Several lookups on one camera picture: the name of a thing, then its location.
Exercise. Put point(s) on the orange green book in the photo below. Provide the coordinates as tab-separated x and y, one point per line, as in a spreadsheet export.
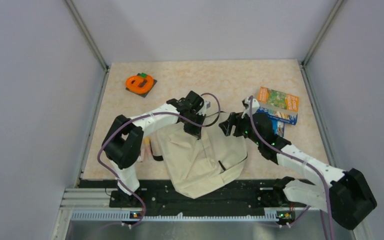
278	101

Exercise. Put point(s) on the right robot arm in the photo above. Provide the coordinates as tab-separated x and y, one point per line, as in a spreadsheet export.
344	195

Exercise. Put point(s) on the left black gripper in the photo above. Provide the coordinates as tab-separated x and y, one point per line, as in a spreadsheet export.
195	131

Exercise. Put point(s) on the pink orange highlighter pen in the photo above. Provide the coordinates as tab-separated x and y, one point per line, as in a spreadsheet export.
148	148

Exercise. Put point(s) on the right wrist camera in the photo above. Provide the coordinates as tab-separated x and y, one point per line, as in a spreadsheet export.
251	106

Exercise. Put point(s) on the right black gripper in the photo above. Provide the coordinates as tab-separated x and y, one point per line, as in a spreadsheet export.
235	119

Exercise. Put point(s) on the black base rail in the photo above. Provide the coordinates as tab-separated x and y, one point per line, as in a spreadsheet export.
239	198

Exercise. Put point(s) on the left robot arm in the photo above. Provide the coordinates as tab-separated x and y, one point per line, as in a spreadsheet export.
123	142

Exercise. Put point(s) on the blue book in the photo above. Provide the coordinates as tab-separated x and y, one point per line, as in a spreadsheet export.
279	119

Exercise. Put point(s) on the cream canvas backpack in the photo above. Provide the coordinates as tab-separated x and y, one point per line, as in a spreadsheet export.
197	167

